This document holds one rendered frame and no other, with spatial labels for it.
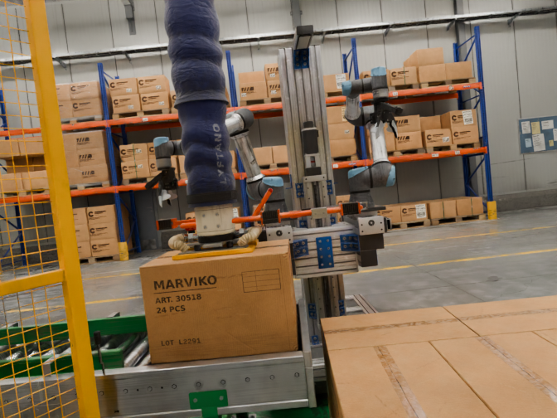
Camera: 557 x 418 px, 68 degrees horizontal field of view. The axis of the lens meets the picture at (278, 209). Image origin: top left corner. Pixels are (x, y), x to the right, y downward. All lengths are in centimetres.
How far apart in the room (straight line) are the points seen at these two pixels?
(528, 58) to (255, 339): 1158
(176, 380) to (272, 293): 47
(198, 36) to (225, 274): 98
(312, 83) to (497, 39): 1003
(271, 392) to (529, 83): 1154
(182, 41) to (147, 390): 136
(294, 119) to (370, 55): 864
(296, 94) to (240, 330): 147
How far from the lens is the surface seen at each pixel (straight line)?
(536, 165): 1239
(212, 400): 166
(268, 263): 163
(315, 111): 255
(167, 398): 170
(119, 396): 175
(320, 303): 251
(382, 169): 239
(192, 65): 182
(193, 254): 175
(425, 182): 1103
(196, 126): 178
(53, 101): 159
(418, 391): 143
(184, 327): 175
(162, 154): 215
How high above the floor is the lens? 121
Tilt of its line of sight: 3 degrees down
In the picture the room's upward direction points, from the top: 6 degrees counter-clockwise
